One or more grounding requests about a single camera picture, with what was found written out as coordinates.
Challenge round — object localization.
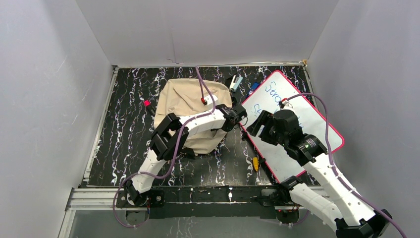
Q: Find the cream canvas student bag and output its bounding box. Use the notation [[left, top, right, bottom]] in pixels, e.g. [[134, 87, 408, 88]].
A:
[[154, 78, 232, 154]]

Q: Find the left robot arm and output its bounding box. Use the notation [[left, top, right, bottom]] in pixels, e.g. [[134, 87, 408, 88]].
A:
[[123, 104, 247, 206]]

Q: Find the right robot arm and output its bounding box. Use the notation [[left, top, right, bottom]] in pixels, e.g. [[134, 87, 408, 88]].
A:
[[247, 109, 390, 238]]

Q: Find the yellow marker cap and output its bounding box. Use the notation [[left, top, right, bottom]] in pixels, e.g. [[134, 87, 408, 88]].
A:
[[252, 157, 260, 172]]

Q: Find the pink framed whiteboard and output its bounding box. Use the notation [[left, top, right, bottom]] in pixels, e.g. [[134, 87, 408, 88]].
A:
[[241, 70, 345, 182]]

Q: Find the pink black highlighter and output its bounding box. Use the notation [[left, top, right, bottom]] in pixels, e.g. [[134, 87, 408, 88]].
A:
[[144, 100, 156, 117]]

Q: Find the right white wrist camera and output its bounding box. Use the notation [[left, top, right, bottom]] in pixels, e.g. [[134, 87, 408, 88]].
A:
[[279, 98, 295, 112]]

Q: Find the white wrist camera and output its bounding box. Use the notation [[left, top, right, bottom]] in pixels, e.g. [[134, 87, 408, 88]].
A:
[[279, 98, 295, 112], [201, 94, 218, 108]]

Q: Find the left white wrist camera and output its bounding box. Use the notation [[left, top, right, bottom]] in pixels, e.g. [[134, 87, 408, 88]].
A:
[[201, 94, 218, 108]]

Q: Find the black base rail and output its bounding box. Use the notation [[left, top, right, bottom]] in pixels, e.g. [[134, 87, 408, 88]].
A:
[[115, 185, 306, 224]]

